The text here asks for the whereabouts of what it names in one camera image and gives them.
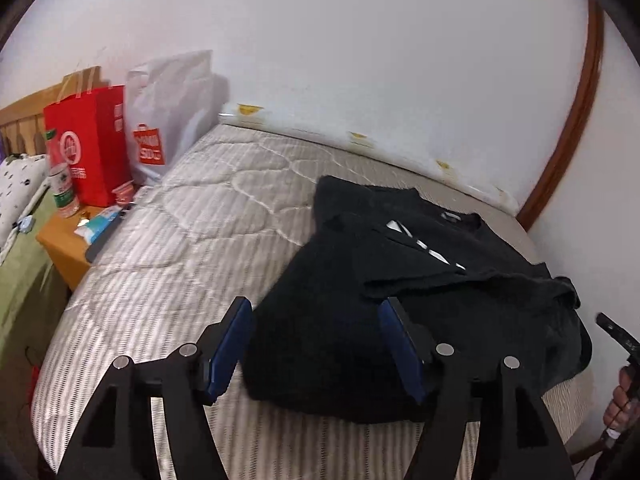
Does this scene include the brown wooden door frame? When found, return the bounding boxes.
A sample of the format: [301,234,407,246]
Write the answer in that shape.
[516,0,605,231]

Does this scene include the black sweatshirt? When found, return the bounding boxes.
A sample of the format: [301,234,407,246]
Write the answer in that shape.
[242,176,592,424]

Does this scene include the striped quilted mattress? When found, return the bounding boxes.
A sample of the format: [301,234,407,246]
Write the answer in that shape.
[32,125,587,479]

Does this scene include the pink small cup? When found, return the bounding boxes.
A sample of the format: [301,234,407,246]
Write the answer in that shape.
[113,181,136,207]

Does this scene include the red paper shopping bag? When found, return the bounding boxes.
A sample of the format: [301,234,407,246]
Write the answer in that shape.
[43,86,131,208]

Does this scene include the white duck print sheet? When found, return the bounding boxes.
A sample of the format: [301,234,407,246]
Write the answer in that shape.
[218,102,520,217]

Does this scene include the white Miniso plastic bag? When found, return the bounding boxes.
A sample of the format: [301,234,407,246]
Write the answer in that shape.
[124,50,229,185]

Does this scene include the black smartphone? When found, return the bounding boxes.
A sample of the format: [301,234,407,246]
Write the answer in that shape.
[85,211,126,264]

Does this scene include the wooden headboard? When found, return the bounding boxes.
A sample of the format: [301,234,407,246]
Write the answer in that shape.
[0,65,110,156]

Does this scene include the green label water bottle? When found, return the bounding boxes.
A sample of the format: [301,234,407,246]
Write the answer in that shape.
[44,129,79,218]

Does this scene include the white spotted pillow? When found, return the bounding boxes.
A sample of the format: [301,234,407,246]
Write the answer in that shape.
[0,154,48,260]

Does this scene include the green bed sheet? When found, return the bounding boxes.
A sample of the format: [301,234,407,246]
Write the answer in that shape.
[1,194,67,476]

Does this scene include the blue tissue pack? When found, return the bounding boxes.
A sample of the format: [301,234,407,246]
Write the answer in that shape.
[74,205,122,245]

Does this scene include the person's right hand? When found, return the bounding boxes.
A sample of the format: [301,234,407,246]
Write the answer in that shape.
[603,366,639,432]

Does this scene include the wooden nightstand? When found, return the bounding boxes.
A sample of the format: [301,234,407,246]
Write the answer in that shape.
[36,206,101,292]

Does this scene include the red trash bin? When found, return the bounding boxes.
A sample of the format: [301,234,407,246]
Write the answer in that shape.
[24,346,42,408]

